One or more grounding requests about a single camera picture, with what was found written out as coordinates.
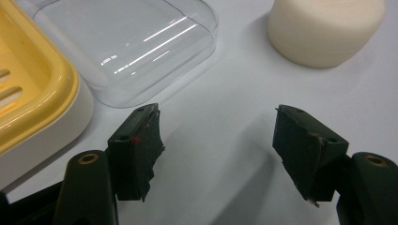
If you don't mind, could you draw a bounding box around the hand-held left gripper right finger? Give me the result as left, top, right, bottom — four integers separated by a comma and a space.
272, 104, 398, 225

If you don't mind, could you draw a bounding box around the clear plastic lid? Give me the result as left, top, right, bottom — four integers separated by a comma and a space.
13, 0, 220, 109

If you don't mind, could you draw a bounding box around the cream soap bar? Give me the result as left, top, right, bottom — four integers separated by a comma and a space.
268, 0, 387, 69

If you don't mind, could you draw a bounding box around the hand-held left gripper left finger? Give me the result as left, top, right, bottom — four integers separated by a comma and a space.
52, 102, 166, 225

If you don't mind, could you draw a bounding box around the yellow and white soap dish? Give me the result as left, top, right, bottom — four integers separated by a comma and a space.
0, 0, 95, 191

